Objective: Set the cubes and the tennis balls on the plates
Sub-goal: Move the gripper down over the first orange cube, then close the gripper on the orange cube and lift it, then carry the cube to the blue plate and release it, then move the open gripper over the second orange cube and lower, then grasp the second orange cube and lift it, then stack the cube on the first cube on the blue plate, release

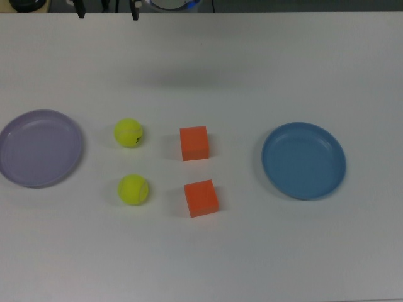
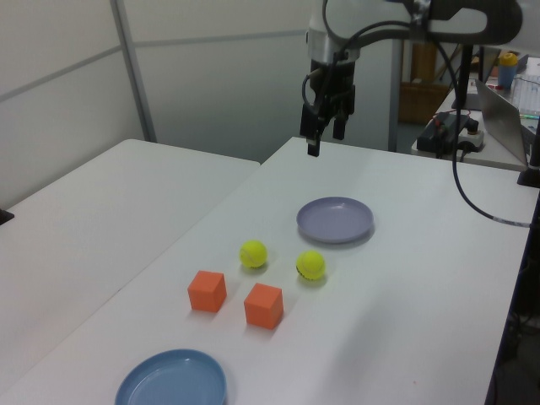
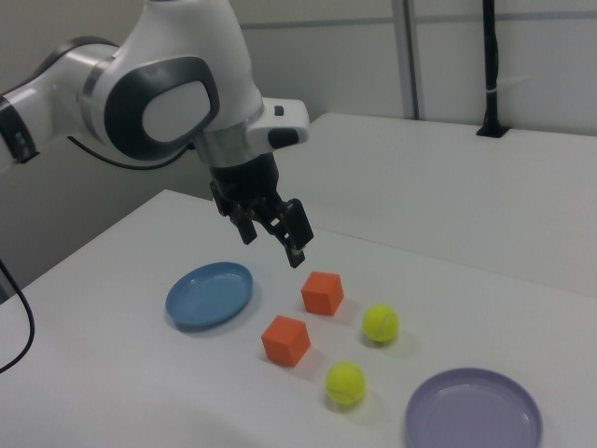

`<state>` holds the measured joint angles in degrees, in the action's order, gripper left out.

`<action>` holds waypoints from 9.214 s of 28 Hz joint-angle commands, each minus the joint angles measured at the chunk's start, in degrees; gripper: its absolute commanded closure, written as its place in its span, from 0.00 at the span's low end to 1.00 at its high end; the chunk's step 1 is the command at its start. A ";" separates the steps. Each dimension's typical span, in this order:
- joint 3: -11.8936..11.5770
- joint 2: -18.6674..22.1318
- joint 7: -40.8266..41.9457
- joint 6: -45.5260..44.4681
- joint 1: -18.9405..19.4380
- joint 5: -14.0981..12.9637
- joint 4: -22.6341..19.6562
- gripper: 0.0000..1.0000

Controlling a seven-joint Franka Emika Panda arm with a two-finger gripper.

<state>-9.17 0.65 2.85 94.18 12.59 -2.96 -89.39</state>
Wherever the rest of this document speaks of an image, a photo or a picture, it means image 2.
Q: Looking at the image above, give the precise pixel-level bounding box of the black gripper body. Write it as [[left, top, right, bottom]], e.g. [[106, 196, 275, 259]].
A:
[[310, 58, 359, 101]]

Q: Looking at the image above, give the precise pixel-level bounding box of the yellow tennis ball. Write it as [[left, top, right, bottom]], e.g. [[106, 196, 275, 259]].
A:
[[239, 239, 268, 269], [294, 250, 327, 282]]

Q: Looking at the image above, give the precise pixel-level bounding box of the orange cube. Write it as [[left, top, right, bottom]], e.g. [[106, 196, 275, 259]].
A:
[[186, 270, 228, 313], [243, 282, 284, 329]]

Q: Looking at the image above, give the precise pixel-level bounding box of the brown cardboard box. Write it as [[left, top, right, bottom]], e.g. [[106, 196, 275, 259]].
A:
[[399, 82, 449, 125]]

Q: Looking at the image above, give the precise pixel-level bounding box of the black electronics box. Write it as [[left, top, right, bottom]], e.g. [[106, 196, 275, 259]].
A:
[[417, 112, 470, 159]]

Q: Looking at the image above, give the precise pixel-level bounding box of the upright wooden board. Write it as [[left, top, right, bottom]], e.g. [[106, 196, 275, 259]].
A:
[[411, 41, 438, 84]]

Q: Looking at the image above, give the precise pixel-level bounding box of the purple plate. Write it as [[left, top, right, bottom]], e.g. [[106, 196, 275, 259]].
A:
[[295, 196, 375, 245]]

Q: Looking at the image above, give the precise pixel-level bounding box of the grey emergency stop button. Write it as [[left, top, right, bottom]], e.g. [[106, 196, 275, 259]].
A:
[[457, 117, 487, 152]]

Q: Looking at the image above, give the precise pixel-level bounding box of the black monitor stand pole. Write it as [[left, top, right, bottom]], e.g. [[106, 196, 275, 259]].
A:
[[452, 44, 482, 112]]

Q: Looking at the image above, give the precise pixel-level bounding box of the silver laptop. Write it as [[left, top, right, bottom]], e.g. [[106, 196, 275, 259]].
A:
[[475, 78, 537, 166]]

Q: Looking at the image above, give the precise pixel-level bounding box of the dark grey monitor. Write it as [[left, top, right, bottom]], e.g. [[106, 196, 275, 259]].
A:
[[480, 44, 504, 84]]

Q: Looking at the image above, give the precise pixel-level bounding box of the grey background desk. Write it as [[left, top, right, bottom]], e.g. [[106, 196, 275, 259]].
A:
[[411, 90, 531, 172]]

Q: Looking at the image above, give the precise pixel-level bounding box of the blue bottle with yellow lid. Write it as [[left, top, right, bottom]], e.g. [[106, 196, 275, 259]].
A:
[[499, 51, 519, 89]]

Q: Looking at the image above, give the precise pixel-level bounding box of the clear plastic box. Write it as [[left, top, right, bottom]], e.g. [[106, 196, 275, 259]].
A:
[[512, 57, 540, 117]]

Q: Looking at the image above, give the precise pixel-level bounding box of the blue plate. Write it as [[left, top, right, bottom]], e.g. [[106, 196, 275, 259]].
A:
[[115, 348, 229, 405]]

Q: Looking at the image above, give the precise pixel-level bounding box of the grey partition post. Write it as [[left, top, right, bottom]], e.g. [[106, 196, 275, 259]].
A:
[[391, 35, 407, 154]]

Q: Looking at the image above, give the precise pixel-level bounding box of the black cable strap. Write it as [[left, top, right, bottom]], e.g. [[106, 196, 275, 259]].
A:
[[407, 0, 432, 42]]

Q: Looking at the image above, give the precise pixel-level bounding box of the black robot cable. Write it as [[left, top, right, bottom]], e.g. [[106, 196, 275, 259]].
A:
[[301, 0, 532, 229]]

